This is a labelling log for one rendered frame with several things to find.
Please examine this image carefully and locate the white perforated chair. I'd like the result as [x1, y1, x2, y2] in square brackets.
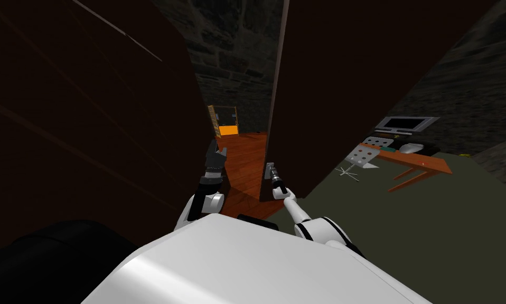
[335, 136, 395, 183]

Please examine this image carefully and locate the dark brown door leaf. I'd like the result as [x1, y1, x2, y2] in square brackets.
[259, 0, 500, 203]

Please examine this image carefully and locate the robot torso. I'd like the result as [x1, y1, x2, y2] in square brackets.
[80, 213, 432, 304]

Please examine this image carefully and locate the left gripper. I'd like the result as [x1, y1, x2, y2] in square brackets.
[204, 139, 228, 175]

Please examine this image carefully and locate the yellow orange shelf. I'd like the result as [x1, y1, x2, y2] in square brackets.
[207, 104, 240, 138]

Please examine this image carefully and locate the orange wooden desk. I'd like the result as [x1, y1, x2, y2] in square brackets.
[358, 116, 454, 194]

